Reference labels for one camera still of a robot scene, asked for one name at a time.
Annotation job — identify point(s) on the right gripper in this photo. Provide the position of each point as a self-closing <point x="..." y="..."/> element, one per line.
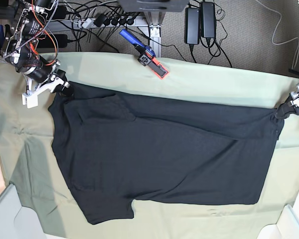
<point x="50" y="78"/>

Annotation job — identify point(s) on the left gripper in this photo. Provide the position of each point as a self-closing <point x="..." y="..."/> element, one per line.
<point x="288" y="108"/>

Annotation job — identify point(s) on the dark navy T-shirt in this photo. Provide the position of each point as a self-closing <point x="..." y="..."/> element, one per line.
<point x="113" y="148"/>

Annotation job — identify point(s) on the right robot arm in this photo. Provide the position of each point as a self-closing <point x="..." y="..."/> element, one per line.
<point x="21" y="41"/>

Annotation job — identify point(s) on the black power brick left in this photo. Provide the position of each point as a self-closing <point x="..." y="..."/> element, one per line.
<point x="61" y="41"/>

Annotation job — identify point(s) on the blue clamp at left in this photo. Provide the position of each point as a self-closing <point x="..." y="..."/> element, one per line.
<point x="1" y="32"/>

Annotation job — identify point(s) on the blue orange bar clamp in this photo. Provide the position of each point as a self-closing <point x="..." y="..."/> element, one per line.
<point x="147" y="56"/>

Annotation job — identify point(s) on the white power strip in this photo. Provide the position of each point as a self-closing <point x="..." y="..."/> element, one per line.
<point x="106" y="21"/>

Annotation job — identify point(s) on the white bin lower right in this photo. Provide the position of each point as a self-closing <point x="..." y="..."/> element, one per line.
<point x="287" y="226"/>

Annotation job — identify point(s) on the white bin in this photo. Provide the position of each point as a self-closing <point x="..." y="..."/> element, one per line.
<point x="287" y="226"/>
<point x="17" y="221"/>

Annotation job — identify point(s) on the black power adapter two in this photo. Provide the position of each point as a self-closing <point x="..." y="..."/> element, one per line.
<point x="208" y="19"/>

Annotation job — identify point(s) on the black power adapter one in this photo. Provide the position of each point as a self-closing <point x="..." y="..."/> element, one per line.
<point x="191" y="35"/>

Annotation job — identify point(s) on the white bin lower left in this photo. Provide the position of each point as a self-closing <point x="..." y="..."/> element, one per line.
<point x="17" y="221"/>

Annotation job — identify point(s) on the black camera mount top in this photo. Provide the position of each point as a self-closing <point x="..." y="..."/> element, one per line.
<point x="153" y="5"/>

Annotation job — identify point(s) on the aluminium frame post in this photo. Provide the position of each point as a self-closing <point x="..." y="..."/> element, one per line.
<point x="153" y="30"/>

